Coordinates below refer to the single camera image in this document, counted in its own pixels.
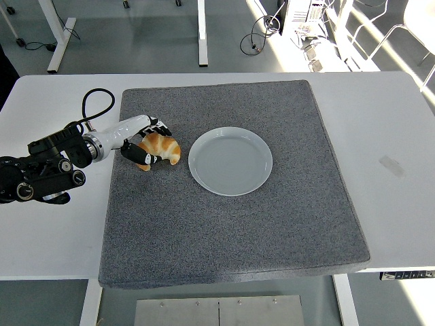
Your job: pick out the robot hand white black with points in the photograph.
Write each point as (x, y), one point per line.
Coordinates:
(119, 130)

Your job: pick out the croissant bread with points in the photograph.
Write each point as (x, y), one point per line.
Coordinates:
(166, 147)

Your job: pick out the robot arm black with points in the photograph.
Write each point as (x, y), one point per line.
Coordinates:
(61, 139)

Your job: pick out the grey round plate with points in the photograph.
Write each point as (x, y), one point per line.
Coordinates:
(231, 163)

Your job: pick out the grey metal plate with screws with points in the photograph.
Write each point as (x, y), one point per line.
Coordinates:
(217, 310)

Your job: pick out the white desk leg with foot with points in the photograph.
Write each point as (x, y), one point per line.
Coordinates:
(59, 44)
(202, 34)

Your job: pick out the thin pole with black caster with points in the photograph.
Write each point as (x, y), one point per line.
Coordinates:
(21, 42)

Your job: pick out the grey felt mat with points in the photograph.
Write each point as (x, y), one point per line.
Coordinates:
(221, 231)

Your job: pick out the white table leg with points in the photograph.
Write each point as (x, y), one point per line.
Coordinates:
(346, 302)
(90, 302)

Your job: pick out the white power strip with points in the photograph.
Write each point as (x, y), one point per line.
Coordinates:
(316, 57)

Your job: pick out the white computer case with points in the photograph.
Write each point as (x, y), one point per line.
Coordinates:
(300, 15)

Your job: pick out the black table control panel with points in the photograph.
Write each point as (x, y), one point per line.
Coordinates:
(408, 274)

